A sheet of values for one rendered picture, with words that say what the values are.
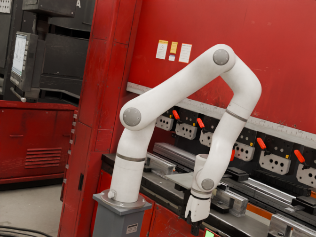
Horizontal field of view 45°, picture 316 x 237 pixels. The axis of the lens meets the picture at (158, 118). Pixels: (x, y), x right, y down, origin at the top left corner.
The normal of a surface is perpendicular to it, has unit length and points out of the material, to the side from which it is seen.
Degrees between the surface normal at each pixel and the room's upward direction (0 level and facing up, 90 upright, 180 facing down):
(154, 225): 90
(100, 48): 90
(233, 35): 90
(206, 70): 121
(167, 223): 90
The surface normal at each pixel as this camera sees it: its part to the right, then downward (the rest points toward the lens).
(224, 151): 0.34, -0.50
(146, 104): 0.15, -0.26
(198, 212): 0.59, 0.27
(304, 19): -0.73, -0.04
